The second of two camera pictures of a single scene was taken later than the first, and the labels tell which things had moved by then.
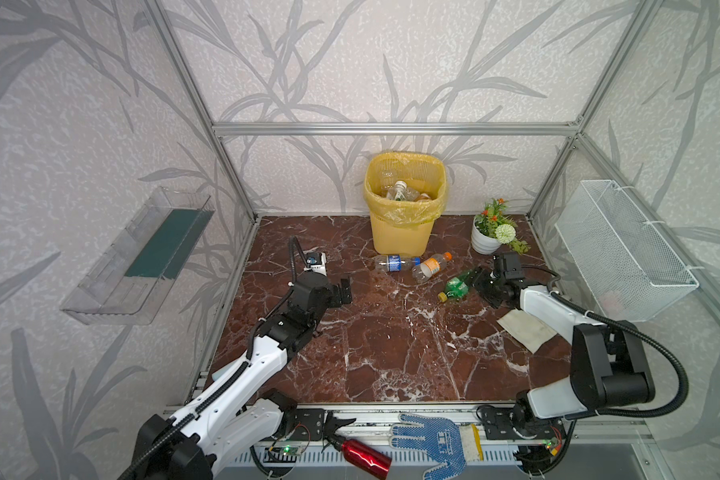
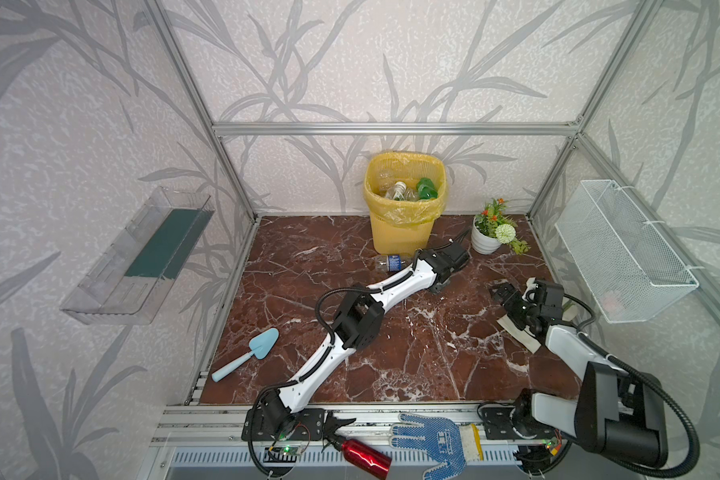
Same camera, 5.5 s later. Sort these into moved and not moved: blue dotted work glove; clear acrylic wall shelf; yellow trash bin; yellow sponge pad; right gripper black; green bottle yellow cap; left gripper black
Moved: green bottle yellow cap; right gripper black; left gripper black
Not moved: clear acrylic wall shelf; blue dotted work glove; yellow trash bin; yellow sponge pad
